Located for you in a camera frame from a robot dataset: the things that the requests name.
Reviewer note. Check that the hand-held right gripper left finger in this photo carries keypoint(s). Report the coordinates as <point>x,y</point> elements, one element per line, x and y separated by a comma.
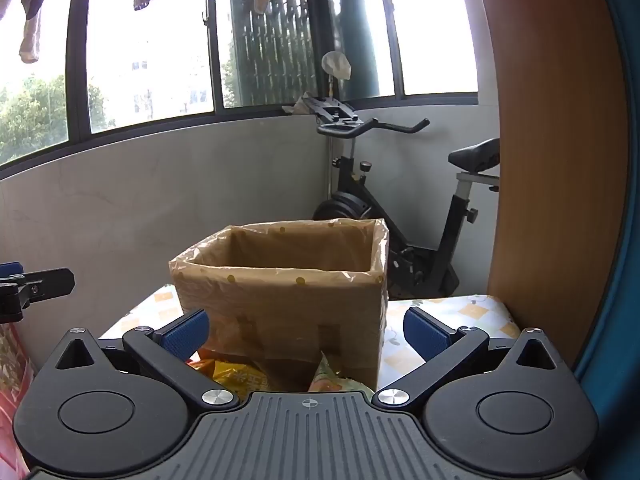
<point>185,334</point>

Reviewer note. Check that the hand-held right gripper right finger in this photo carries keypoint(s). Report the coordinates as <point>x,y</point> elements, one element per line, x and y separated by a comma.
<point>425,336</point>

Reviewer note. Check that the crumpled beige cloth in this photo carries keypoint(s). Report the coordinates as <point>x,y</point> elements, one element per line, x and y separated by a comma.
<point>299,105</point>

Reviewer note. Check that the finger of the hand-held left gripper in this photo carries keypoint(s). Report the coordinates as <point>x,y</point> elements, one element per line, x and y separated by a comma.
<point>50,282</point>
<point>10,269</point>

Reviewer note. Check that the black exercise bike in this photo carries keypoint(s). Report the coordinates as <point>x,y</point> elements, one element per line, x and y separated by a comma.
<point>350,200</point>

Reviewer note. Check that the checked floral tablecloth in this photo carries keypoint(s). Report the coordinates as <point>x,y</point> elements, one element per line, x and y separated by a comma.
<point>480,310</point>

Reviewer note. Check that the red printed snack bag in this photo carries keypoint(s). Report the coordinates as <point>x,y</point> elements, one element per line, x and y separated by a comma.
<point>12,375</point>

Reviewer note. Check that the dotted clear plastic liner bag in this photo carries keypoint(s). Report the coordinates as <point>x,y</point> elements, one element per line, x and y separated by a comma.
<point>280,280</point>

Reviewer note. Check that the brown cardboard box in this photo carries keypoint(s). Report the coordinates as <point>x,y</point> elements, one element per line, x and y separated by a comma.
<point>285,355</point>

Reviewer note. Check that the yellow snack packet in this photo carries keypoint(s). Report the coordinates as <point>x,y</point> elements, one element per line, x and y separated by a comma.
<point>235,377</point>

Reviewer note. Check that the green orange snack packet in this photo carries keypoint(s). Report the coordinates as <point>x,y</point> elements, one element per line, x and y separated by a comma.
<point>330,382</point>

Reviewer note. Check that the white plastic bag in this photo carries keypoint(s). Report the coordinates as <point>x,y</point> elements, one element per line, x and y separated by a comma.
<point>336,64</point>

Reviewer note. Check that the metal lattice window grille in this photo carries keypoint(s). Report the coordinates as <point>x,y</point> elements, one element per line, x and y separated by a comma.
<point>275,50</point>

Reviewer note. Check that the green trees outside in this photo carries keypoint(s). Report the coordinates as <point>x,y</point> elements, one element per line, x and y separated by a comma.
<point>30,115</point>

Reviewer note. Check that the thin metal pole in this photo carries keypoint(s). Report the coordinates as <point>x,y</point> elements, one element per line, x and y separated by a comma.
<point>331,160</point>

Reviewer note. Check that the dark round column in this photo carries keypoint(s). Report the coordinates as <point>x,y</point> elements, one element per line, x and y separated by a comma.
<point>360,35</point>

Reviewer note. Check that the wooden panel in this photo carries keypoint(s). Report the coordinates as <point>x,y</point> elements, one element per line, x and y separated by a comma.
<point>550,160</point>

